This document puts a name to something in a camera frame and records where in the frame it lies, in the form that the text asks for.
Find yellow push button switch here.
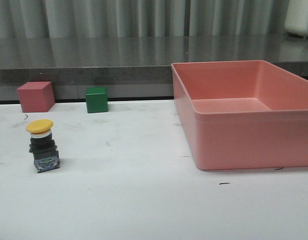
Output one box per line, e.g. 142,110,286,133
26,119,60,173

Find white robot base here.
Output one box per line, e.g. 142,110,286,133
284,0,308,38

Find dark grey counter shelf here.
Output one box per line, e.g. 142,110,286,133
0,33,308,104

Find green cube block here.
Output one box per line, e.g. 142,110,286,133
85,87,108,114

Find pink plastic bin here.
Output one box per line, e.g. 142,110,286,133
171,60,308,170

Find pink cube block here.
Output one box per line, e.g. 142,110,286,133
17,81,55,113

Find grey pleated curtain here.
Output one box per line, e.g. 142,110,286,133
0,0,289,39

